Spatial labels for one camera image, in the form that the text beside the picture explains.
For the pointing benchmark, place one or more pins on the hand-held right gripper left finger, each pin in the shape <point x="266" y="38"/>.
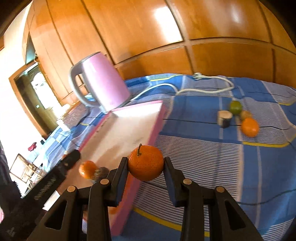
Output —
<point x="121" y="183"/>

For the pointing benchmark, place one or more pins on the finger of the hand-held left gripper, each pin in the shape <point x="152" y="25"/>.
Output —
<point x="70" y="161"/>

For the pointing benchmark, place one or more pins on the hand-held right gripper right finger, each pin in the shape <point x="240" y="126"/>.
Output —
<point x="172" y="185"/>

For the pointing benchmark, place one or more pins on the large orange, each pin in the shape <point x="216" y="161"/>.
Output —
<point x="86" y="169"/>

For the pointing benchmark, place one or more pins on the large eggplant piece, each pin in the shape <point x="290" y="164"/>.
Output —
<point x="103" y="172"/>

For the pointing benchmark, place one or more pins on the small tangerine with stem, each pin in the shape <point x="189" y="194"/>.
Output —
<point x="145" y="164"/>

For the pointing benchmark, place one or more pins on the pink rimmed white tray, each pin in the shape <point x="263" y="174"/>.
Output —
<point x="129" y="129"/>

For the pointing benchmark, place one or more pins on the small eggplant piece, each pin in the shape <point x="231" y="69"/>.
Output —
<point x="224" y="120"/>

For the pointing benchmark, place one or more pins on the medium orange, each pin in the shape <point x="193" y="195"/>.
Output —
<point x="249" y="127"/>

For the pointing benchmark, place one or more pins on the green lime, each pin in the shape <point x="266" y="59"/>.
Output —
<point x="235" y="107"/>

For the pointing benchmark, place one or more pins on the small yellow-green mango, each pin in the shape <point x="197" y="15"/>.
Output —
<point x="245" y="114"/>

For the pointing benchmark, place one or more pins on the dark cloth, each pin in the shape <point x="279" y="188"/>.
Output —
<point x="5" y="176"/>

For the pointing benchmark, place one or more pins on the red cloth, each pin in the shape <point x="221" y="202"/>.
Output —
<point x="31" y="146"/>

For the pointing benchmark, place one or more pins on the blue checked tablecloth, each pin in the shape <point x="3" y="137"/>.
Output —
<point x="196" y="150"/>

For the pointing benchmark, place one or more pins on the wicker chair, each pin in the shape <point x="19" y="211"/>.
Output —
<point x="18" y="161"/>

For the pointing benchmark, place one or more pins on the silver glitter tissue box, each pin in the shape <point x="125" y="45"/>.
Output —
<point x="74" y="115"/>

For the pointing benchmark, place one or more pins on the pink electric kettle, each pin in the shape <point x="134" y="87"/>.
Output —
<point x="104" y="81"/>

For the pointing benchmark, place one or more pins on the wooden wardrobe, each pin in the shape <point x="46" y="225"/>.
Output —
<point x="138" y="27"/>

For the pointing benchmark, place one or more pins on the wooden frame glass door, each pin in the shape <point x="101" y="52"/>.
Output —
<point x="32" y="102"/>

